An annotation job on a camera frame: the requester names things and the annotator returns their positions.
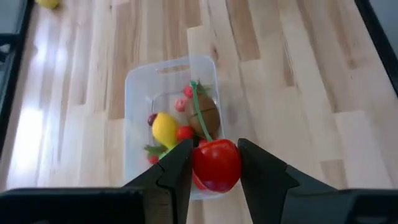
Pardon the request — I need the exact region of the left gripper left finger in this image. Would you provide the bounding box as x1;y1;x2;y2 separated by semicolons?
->
123;138;194;224

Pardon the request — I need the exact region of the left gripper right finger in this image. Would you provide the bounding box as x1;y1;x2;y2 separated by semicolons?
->
238;138;338;224

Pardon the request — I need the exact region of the bright red plastic cherry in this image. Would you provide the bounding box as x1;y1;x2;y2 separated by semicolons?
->
176;125;196;141
190;80;243;194

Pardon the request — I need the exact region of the yellow plastic lemon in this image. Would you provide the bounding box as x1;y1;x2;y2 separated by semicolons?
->
151;111;180;150
34;0;60;9

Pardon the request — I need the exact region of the brown plastic kiwi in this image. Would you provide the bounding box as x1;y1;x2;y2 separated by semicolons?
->
187;94;221;139

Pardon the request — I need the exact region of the pink plastic raspberry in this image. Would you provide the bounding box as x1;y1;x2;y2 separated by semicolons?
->
174;96;188;113

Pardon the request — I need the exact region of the clear plastic tupperware container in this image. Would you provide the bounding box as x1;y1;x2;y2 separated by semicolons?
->
124;55;226;200

